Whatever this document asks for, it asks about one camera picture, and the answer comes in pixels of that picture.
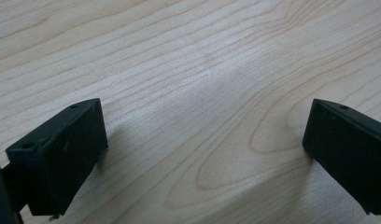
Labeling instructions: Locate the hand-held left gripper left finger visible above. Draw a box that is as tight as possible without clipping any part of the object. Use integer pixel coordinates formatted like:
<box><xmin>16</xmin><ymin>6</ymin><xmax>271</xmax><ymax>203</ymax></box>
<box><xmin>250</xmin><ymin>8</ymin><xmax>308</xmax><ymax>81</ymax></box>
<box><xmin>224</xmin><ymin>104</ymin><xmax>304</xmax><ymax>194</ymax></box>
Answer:
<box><xmin>5</xmin><ymin>98</ymin><xmax>109</xmax><ymax>217</ymax></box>

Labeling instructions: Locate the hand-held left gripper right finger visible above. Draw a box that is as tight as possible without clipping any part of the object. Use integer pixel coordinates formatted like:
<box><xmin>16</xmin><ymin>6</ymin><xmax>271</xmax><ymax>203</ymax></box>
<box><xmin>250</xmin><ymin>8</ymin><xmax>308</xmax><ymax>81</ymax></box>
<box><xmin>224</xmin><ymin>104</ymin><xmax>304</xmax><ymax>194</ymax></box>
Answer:
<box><xmin>302</xmin><ymin>98</ymin><xmax>381</xmax><ymax>217</ymax></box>

